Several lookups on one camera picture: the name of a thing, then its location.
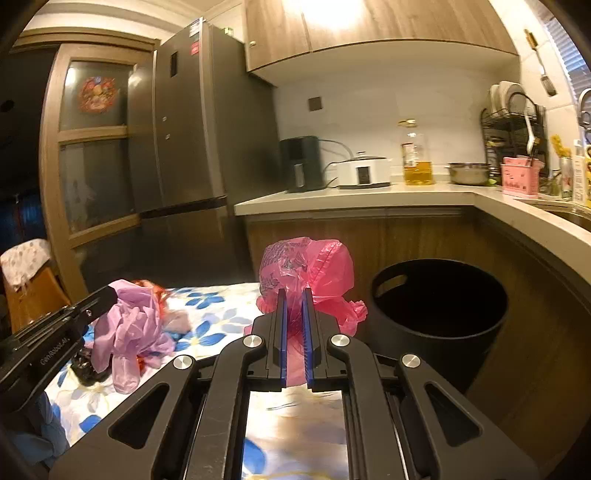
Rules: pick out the cooking oil bottle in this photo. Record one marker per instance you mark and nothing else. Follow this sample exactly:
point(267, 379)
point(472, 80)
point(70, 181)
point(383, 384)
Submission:
point(418, 166)

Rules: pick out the grey steel refrigerator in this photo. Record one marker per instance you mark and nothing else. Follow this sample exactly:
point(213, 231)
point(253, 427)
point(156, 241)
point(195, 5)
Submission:
point(198, 138)

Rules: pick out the wooden chair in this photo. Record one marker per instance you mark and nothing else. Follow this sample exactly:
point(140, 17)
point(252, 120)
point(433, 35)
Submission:
point(37, 304)

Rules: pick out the pink utensil holder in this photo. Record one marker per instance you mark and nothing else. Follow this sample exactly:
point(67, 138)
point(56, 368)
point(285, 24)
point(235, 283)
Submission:
point(519, 177)

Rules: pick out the pink plastic bag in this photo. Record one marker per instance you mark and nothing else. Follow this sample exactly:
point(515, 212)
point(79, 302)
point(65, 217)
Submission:
point(323, 272)

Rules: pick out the window blinds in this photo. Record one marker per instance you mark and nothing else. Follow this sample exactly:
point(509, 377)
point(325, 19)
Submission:
point(570, 50)

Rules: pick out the floral blue tablecloth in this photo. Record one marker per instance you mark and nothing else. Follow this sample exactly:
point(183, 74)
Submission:
point(217, 309)

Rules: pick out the dark wall outlet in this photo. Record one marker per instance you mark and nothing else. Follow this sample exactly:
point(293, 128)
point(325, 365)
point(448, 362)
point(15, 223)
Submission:
point(315, 104)

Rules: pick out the white slow cooker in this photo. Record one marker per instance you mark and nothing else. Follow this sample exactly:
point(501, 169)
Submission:
point(364, 173)

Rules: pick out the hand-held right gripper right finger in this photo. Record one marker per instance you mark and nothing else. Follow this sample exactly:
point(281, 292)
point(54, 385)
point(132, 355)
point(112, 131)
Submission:
point(308, 341)

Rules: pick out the purple plastic bag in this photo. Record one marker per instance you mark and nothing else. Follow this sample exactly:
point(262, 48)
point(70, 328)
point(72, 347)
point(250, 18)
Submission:
point(134, 332)

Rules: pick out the wooden upper cabinet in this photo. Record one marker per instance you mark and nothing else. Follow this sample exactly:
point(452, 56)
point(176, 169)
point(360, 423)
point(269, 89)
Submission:
point(369, 23)

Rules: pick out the black crumpled plastic bag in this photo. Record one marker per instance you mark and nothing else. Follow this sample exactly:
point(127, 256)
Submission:
point(87, 369)

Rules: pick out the wooden door with glass panes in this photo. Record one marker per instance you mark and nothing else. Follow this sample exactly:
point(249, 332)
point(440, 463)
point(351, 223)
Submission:
point(92, 134)

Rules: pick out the chrome faucet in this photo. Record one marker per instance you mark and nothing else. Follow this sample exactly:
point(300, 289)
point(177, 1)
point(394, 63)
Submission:
point(584, 106)

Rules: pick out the steel sink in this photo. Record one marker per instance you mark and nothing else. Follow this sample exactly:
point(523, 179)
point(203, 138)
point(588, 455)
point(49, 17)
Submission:
point(568, 216)

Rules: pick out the black round trash bin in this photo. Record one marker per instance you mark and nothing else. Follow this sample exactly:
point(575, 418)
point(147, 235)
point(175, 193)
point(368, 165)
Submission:
point(438, 323)

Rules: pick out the small printed can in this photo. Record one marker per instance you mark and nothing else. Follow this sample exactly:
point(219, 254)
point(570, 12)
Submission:
point(566, 177)

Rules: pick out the hanging metal spatula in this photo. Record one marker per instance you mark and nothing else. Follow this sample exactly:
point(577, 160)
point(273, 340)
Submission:
point(547, 83)

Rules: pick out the patterned chair cloth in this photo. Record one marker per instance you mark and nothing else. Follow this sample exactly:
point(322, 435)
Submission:
point(23, 263)

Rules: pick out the white plate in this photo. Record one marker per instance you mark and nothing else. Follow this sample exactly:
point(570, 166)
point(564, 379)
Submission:
point(510, 94)
point(494, 99)

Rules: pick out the kitchen counter with wooden cabinets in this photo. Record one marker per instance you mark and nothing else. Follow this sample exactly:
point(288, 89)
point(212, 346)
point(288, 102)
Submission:
point(351, 198)

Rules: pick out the steel bowl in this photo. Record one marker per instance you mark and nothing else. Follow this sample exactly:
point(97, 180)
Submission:
point(468, 174)

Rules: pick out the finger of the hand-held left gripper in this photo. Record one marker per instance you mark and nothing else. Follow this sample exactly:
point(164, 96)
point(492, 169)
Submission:
point(99, 302)

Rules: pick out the black air fryer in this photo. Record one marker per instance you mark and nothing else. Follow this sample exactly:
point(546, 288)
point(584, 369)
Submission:
point(300, 161)

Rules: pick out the yellow detergent bottle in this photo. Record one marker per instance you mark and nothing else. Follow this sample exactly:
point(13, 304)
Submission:
point(581, 175)

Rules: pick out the red round door decoration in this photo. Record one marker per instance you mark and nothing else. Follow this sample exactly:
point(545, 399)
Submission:
point(96, 93)

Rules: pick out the white ladle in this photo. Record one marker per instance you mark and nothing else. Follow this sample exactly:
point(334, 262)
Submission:
point(530, 134)

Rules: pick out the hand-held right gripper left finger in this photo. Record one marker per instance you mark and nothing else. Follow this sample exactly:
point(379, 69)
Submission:
point(283, 341)

